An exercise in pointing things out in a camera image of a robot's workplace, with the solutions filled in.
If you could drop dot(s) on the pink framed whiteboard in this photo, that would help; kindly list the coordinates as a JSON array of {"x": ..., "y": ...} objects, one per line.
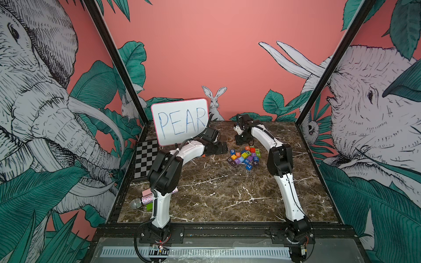
[{"x": 179, "y": 120}]

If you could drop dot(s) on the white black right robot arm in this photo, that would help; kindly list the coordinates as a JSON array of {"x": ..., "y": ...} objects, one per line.
[{"x": 280, "y": 166}]

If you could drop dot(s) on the dark blue letter block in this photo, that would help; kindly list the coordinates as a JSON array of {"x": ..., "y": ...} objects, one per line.
[{"x": 249, "y": 167}]

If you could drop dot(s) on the glittery purple tube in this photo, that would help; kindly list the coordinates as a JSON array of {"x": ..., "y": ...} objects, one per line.
[{"x": 143, "y": 201}]

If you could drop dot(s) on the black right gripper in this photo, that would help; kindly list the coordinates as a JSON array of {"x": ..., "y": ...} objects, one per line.
[{"x": 238, "y": 141}]

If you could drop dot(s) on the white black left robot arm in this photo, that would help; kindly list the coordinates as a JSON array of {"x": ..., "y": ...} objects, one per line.
[{"x": 164, "y": 177}]

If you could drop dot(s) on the purple letter block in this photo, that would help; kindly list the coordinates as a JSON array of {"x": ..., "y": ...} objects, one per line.
[{"x": 231, "y": 161}]

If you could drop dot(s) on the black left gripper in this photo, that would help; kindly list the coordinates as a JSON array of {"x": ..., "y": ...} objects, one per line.
[{"x": 220, "y": 150}]

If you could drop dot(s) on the pink block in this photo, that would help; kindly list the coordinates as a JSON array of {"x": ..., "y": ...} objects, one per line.
[{"x": 146, "y": 192}]

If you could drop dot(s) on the black mounting rail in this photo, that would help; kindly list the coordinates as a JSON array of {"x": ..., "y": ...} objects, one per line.
[{"x": 181, "y": 232}]

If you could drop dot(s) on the black white checkerboard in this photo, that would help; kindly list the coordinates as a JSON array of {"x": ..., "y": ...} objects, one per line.
[{"x": 145, "y": 156}]

